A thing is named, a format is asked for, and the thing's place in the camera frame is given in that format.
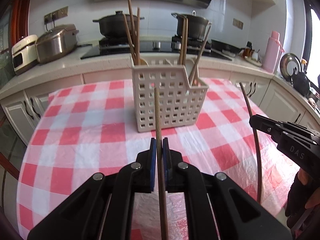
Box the brown wooden chopstick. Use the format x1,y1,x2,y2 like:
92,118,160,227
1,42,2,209
189,24,212,86
154,88,168,239
239,82,263,204
178,16,186,65
183,16,188,66
123,14,136,63
135,7,140,65
127,0,138,64

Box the white lower kitchen cabinets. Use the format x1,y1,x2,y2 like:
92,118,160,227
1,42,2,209
0,62,320,145

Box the right hand dark glove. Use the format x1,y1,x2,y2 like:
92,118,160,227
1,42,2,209
285,169,319,239

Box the black kettle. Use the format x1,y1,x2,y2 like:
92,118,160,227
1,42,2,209
291,68,310,97

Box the pink thermos bottle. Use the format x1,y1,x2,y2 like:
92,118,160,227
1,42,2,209
262,31,285,73

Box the round steel pot lid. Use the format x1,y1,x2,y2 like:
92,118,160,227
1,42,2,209
280,53,302,82

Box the white perforated utensil basket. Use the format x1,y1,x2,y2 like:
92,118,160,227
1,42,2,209
131,54,209,132

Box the condiment bottles on plate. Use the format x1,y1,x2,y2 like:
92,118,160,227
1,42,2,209
241,41,262,67

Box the pink white checkered tablecloth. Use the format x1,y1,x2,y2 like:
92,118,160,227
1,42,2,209
16,77,301,240

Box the black frying pan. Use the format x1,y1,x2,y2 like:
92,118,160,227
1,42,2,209
211,39,243,55

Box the black glass gas hob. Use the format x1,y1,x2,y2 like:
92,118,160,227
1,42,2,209
80,35,232,61

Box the tall black lidded pot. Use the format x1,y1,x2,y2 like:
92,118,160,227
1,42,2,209
171,11,211,40

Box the wide black lidded pot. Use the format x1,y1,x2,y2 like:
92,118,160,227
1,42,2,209
92,11,132,38

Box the silver rice cooker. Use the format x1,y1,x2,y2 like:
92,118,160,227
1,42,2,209
35,24,79,64

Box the white small cooker appliance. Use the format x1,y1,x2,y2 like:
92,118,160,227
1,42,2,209
11,35,39,75

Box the red framed glass door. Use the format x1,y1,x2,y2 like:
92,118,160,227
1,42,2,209
1,0,30,179

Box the gold wall switch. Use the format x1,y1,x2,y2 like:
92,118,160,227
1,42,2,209
232,18,244,30

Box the gold wall socket panel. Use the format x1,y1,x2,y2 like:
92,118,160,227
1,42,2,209
44,6,68,23

